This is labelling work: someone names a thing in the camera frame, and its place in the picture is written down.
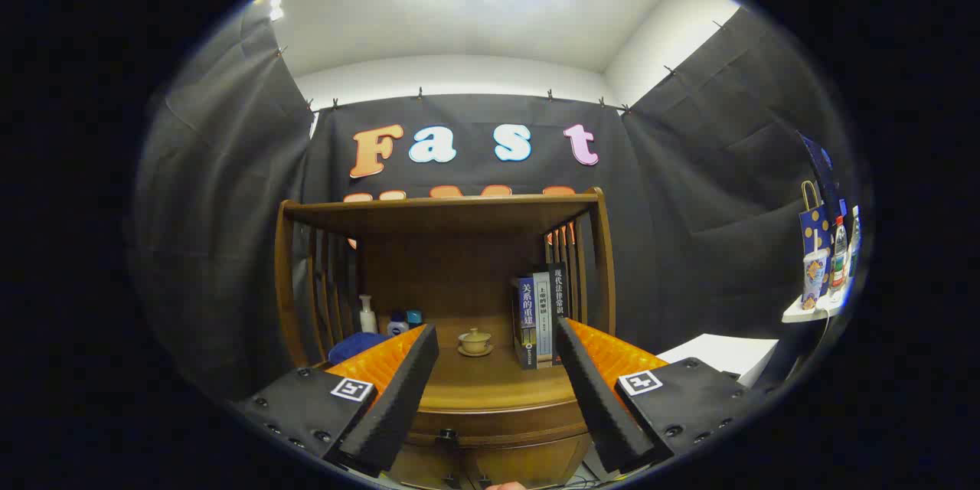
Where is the wooden countertop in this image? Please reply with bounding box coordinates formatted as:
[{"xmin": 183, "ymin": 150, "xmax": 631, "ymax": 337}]
[{"xmin": 318, "ymin": 314, "xmax": 590, "ymax": 414}]

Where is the blue dotted gift bag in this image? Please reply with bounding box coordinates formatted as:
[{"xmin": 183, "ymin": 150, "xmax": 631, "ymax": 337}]
[{"xmin": 796, "ymin": 132, "xmax": 849, "ymax": 299}]

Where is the blue towel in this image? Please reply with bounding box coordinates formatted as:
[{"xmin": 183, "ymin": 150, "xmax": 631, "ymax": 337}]
[{"xmin": 328, "ymin": 332, "xmax": 391, "ymax": 366}]

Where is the white side unit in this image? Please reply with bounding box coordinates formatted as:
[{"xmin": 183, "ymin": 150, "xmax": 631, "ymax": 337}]
[{"xmin": 657, "ymin": 333, "xmax": 780, "ymax": 387}]

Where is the clear water bottle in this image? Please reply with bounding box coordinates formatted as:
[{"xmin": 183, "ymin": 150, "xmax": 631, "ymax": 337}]
[
  {"xmin": 831, "ymin": 216, "xmax": 849, "ymax": 292},
  {"xmin": 848, "ymin": 205, "xmax": 862, "ymax": 276}
]

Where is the black spine book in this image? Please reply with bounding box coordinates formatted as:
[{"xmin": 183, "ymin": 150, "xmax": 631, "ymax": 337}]
[{"xmin": 547, "ymin": 262, "xmax": 571, "ymax": 364}]

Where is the grey spine book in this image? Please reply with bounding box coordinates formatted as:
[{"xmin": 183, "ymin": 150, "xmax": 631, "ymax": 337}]
[{"xmin": 532, "ymin": 272, "xmax": 554, "ymax": 365}]

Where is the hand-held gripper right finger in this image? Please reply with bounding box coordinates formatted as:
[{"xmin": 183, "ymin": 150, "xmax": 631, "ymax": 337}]
[{"xmin": 555, "ymin": 316, "xmax": 755, "ymax": 475}]

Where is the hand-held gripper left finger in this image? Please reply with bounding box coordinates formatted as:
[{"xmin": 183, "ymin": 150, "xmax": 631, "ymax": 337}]
[{"xmin": 237, "ymin": 323, "xmax": 441, "ymax": 478}]

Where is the printed paper cup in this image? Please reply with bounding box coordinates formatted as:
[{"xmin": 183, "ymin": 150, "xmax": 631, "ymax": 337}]
[{"xmin": 802, "ymin": 249, "xmax": 830, "ymax": 311}]

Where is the wooden drawer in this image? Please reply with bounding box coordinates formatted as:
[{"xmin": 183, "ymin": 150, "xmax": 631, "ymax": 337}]
[{"xmin": 406, "ymin": 402, "xmax": 590, "ymax": 445}]

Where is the blue spine book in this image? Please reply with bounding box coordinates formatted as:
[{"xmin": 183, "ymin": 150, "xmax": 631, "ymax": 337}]
[{"xmin": 511, "ymin": 277, "xmax": 538, "ymax": 370}]

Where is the wooden cabinet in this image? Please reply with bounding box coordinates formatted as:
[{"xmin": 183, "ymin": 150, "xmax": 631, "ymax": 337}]
[{"xmin": 274, "ymin": 188, "xmax": 617, "ymax": 490}]

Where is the white wall shelf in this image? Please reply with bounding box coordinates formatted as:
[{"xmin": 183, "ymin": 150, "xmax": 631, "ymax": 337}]
[{"xmin": 781, "ymin": 291, "xmax": 847, "ymax": 324}]

